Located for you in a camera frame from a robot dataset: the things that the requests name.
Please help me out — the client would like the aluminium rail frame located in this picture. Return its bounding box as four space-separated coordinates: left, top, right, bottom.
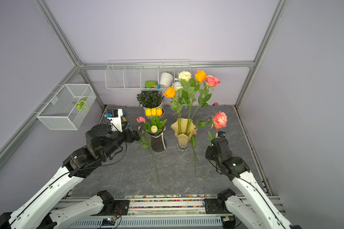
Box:
56 196 251 229

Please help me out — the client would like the orange rose tall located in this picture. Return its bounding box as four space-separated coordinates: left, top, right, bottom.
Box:
187 70 207 127

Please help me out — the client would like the yellow wavy glass vase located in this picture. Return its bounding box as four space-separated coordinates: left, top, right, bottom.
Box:
171 118 197 150

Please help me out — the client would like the white wire wall shelf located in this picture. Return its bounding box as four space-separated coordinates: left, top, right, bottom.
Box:
105 59 191 91

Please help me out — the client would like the cream tulip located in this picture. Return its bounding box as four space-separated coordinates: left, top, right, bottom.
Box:
148 126 159 134

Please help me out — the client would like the green toy trowel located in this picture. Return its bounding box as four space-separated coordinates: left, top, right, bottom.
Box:
145 81 161 89

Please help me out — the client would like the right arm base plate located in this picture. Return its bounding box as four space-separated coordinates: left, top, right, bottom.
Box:
203 198 227 214

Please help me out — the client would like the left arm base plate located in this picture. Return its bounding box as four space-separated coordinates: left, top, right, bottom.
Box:
100 199 130 216

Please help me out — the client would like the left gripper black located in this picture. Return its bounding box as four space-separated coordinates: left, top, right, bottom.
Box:
100 120 144 159

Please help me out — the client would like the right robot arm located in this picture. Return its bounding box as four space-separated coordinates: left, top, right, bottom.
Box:
205 137 301 229

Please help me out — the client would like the pink tulip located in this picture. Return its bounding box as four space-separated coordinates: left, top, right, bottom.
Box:
137 116 160 184

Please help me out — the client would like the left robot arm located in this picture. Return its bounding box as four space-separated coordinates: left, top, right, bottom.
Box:
0 124 140 229

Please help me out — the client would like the white rose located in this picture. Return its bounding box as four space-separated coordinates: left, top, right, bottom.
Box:
173 81 186 93

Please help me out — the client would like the potted green plant white pot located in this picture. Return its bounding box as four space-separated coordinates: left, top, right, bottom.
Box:
137 90 164 110

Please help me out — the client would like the white wire side basket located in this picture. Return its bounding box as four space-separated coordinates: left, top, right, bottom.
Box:
36 84 97 131

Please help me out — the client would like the pink rose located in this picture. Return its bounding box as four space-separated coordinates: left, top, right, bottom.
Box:
194 111 227 130
196 74 220 109

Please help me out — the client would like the white empty flower pot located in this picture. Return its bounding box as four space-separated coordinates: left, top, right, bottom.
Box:
159 72 174 88

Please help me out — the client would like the dark red glass vase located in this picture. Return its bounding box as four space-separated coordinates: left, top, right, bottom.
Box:
149 126 166 152

